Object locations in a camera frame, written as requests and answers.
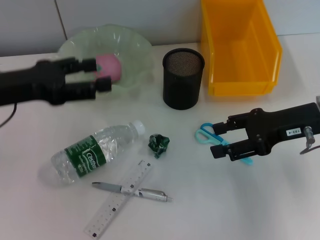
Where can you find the clear green-label water bottle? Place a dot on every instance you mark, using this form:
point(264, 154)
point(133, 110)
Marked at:
point(87, 155)

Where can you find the black mesh pen holder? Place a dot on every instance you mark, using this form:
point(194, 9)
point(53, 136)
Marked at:
point(182, 85)

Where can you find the green plastic wrapper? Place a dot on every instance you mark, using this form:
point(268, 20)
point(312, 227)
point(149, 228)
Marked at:
point(158, 146)

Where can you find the blue teal scissors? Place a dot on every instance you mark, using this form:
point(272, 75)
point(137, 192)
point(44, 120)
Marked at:
point(220, 140)

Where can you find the pink peach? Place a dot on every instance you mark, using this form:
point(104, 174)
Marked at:
point(110, 66)

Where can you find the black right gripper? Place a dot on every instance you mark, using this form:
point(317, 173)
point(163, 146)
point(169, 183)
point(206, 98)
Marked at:
point(275, 125)

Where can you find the clear plastic ruler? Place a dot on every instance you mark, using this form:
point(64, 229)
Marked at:
point(112, 207)

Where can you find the grey white pen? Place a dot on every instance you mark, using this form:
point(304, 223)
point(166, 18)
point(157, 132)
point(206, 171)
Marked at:
point(150, 193)

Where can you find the pale green glass fruit plate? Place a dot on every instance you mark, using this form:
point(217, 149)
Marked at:
point(125, 50)

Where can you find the yellow plastic bin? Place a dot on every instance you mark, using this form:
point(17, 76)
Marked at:
point(250, 50)

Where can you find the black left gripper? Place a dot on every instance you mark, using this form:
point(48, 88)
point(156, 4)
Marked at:
point(32, 85)

